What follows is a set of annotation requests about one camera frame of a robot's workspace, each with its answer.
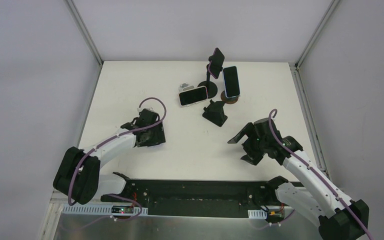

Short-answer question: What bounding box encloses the black wedge phone stand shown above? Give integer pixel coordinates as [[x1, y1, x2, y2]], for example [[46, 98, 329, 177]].
[[202, 99, 228, 127]]

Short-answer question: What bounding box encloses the phone with blue case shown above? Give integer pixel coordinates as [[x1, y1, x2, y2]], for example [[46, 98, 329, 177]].
[[222, 66, 241, 98]]

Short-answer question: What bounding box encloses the phone with beige case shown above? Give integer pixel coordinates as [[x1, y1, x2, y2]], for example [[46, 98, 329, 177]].
[[178, 86, 208, 107]]

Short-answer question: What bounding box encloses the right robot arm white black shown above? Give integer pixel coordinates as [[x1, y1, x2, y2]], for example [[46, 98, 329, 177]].
[[228, 118, 370, 240]]

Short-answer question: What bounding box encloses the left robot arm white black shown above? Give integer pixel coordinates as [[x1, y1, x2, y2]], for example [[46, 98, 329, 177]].
[[52, 108, 166, 205]]

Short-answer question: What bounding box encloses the brown round phone stand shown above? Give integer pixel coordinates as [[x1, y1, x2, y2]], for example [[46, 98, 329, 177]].
[[220, 91, 239, 105]]

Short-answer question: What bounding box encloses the black pole phone stand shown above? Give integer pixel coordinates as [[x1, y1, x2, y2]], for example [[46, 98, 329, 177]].
[[197, 56, 218, 99]]

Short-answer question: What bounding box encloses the white grey phone stand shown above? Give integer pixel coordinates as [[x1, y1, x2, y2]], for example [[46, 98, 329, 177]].
[[178, 83, 195, 93]]

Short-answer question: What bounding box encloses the phone with purple case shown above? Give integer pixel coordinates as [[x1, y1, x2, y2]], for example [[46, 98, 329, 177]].
[[207, 47, 225, 79]]

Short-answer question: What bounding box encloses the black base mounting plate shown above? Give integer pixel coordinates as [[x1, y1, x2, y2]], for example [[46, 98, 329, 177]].
[[119, 179, 281, 218]]

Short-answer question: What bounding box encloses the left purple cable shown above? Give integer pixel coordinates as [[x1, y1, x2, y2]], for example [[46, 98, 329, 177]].
[[59, 96, 168, 232]]

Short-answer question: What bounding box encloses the right white cable duct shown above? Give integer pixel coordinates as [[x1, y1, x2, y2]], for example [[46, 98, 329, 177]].
[[247, 209, 268, 220]]

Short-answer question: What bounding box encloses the white cable duct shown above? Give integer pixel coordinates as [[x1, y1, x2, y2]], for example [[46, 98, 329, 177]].
[[247, 209, 268, 220], [61, 204, 148, 217]]

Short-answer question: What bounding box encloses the right aluminium frame post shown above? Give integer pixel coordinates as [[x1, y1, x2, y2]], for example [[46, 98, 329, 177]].
[[294, 0, 342, 70]]

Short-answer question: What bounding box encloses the aluminium frame post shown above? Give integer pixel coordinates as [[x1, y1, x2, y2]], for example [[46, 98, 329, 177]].
[[294, 0, 342, 70], [64, 0, 104, 68]]

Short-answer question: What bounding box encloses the left white cable duct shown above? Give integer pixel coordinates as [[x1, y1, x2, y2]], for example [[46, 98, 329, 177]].
[[61, 204, 148, 217]]

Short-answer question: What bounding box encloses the aluminium front rail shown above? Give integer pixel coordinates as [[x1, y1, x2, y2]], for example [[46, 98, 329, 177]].
[[50, 190, 68, 204]]

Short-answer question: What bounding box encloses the left aluminium frame post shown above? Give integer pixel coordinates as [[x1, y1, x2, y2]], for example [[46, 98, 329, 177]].
[[64, 0, 104, 68]]

